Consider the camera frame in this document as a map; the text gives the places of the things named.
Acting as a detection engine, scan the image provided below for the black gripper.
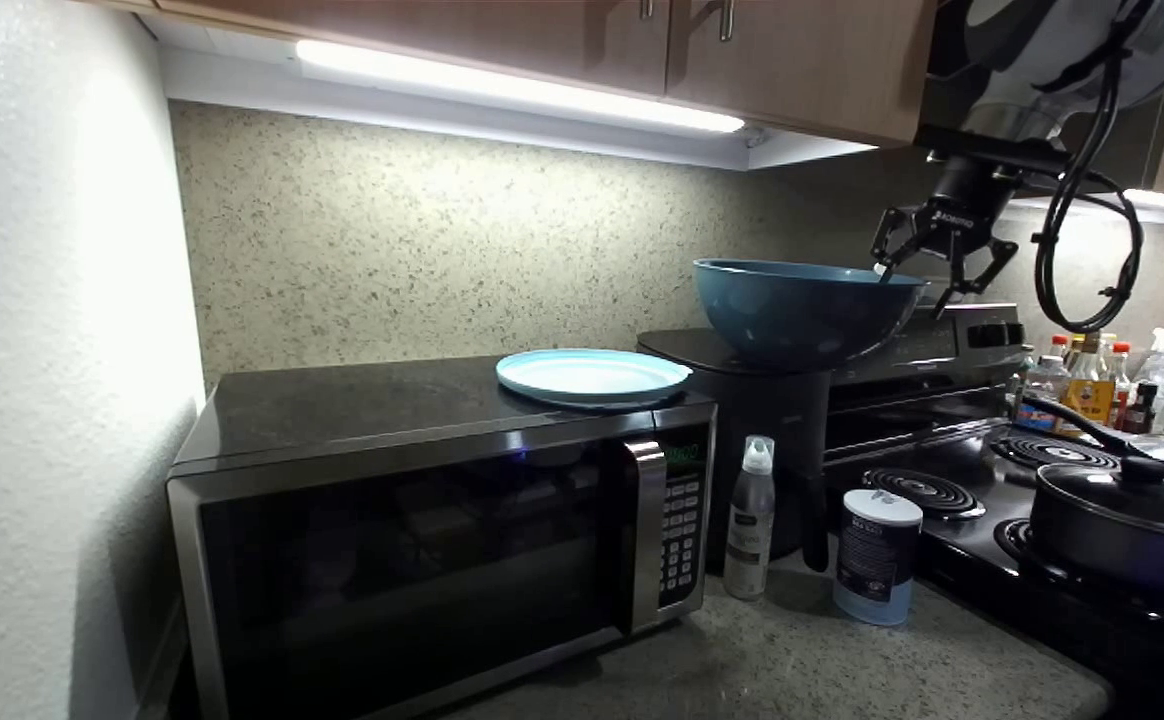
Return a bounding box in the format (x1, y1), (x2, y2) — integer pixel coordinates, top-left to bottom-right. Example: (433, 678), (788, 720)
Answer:
(873, 154), (1020, 320)

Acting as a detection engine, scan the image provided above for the large blue bowl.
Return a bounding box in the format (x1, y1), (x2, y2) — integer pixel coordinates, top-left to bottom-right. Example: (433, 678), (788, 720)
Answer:
(690, 257), (925, 368)

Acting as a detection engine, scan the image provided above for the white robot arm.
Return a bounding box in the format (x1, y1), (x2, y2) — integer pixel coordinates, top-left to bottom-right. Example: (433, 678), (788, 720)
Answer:
(873, 0), (1164, 333)

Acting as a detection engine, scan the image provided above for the black electric stove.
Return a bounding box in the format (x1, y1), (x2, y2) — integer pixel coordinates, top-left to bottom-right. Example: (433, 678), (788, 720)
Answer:
(827, 302), (1164, 720)

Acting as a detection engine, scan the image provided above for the condiment bottles group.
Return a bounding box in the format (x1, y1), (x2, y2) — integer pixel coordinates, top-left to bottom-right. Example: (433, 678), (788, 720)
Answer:
(1015, 327), (1164, 437)

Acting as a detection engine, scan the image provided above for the wooden upper cabinet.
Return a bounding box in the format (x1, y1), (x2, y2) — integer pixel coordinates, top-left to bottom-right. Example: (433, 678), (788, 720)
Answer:
(86, 0), (936, 142)

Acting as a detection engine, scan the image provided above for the blue canister white lid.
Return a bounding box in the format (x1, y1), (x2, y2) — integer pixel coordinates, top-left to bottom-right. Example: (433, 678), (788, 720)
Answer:
(833, 487), (925, 627)

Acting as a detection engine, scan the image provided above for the white spray bottle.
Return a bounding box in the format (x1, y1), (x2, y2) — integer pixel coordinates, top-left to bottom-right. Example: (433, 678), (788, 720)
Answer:
(725, 437), (774, 598)

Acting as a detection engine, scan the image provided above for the light blue plate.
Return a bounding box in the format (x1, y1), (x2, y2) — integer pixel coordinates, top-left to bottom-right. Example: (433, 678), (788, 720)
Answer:
(495, 348), (690, 412)

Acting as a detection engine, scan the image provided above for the under-cabinet light strip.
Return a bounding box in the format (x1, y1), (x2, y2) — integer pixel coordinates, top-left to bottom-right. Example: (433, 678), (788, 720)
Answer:
(291, 38), (745, 134)

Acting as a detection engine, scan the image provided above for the stainless steel microwave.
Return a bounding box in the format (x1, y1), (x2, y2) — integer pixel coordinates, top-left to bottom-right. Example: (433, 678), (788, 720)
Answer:
(167, 360), (714, 720)

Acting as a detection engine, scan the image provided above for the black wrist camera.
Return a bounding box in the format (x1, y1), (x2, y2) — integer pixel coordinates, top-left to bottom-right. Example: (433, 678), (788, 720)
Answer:
(913, 124), (1066, 173)

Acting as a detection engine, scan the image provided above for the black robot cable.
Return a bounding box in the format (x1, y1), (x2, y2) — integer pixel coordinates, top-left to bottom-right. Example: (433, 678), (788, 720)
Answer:
(1033, 23), (1147, 337)

